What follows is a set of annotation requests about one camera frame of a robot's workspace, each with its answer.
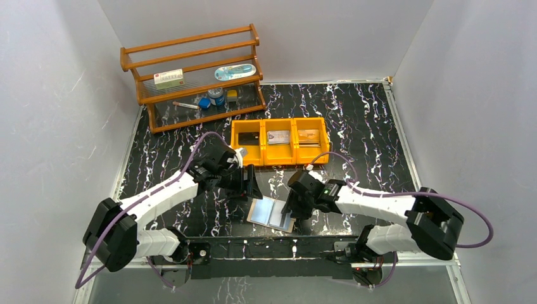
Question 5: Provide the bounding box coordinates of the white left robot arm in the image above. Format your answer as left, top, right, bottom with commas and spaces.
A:
82, 146, 263, 272

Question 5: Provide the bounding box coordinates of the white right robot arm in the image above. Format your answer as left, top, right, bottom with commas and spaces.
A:
284, 170, 464, 262

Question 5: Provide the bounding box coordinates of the black credit card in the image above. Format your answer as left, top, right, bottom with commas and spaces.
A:
237, 132, 260, 146

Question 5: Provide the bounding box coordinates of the gold credit card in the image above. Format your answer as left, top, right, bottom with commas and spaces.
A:
297, 129, 320, 147

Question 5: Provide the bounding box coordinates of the silver credit card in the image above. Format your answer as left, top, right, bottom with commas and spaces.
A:
267, 130, 291, 145

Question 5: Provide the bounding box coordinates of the yellow three-compartment plastic bin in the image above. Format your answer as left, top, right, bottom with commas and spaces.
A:
231, 117, 330, 167

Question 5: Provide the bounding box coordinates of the blue small container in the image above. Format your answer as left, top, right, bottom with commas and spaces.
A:
198, 98, 212, 110

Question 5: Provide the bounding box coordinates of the white tube stick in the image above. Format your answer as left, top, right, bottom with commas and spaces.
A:
172, 101, 199, 110

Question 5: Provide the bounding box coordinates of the yellow small box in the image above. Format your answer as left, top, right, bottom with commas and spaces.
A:
226, 89, 238, 103

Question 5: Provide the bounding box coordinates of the wooden shelf rack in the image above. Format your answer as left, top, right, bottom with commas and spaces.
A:
120, 24, 267, 134

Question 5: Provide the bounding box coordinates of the oval blue blister pack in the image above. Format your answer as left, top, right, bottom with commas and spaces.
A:
214, 63, 257, 82

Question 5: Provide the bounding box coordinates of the white medicine box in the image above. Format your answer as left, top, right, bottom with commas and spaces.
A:
153, 69, 184, 89

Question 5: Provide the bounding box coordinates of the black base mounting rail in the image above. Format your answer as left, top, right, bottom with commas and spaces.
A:
148, 236, 398, 281

